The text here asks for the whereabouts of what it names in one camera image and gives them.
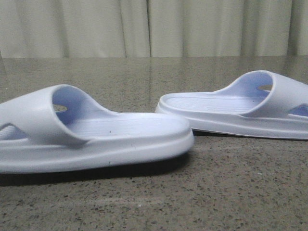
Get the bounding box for light blue slipper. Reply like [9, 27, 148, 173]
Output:
[0, 85, 194, 173]
[156, 70, 308, 140]

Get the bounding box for pale grey curtain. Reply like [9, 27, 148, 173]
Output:
[0, 0, 308, 58]

